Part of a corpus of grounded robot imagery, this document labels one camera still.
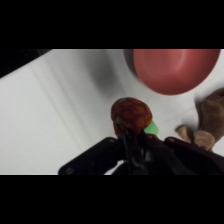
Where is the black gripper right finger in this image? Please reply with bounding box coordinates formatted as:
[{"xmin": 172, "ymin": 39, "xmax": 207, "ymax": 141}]
[{"xmin": 143, "ymin": 132, "xmax": 224, "ymax": 175}]

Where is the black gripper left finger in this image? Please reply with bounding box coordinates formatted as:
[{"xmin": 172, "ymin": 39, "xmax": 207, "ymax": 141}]
[{"xmin": 58, "ymin": 136, "xmax": 129, "ymax": 175}]

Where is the red patterned ball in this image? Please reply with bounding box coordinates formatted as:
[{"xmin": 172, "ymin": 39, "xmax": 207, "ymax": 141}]
[{"xmin": 110, "ymin": 96, "xmax": 154, "ymax": 138}]

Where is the pink bowl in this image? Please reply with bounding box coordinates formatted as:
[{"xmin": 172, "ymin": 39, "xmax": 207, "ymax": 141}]
[{"xmin": 132, "ymin": 49, "xmax": 222, "ymax": 97}]

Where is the brown moose plush toy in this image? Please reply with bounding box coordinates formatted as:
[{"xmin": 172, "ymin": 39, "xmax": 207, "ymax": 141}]
[{"xmin": 175, "ymin": 87, "xmax": 224, "ymax": 153}]

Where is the green wedge block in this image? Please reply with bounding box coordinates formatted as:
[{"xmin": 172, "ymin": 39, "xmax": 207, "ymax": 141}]
[{"xmin": 144, "ymin": 120, "xmax": 160, "ymax": 137}]

